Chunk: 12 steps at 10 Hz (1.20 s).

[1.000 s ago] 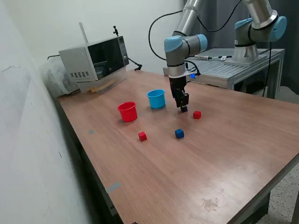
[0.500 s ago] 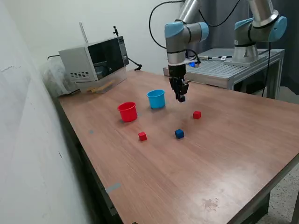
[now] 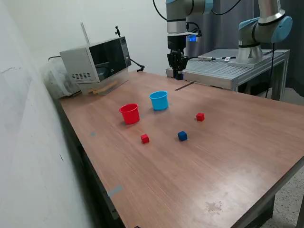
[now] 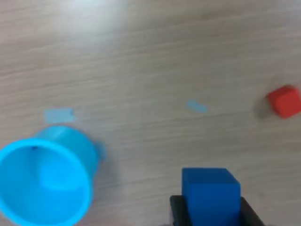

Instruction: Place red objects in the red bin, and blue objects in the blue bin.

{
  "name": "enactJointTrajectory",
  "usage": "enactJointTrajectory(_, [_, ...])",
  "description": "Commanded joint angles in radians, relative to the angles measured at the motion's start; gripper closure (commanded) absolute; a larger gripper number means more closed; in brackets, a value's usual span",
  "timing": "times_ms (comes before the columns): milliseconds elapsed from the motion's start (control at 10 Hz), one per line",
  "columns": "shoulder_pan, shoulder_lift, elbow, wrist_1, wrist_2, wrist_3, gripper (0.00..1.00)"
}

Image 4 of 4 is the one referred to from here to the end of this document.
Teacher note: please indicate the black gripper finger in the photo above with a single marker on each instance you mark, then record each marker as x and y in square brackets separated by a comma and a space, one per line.
[179, 212]
[250, 215]

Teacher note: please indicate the blue cube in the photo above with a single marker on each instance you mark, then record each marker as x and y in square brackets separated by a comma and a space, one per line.
[211, 200]

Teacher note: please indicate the red cube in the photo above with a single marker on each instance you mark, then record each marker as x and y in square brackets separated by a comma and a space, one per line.
[285, 102]

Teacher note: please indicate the light blue tape piece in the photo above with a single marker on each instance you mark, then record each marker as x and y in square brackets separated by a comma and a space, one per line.
[197, 106]
[58, 115]

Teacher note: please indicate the blue plastic cup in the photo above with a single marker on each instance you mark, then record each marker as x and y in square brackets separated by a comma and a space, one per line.
[35, 183]

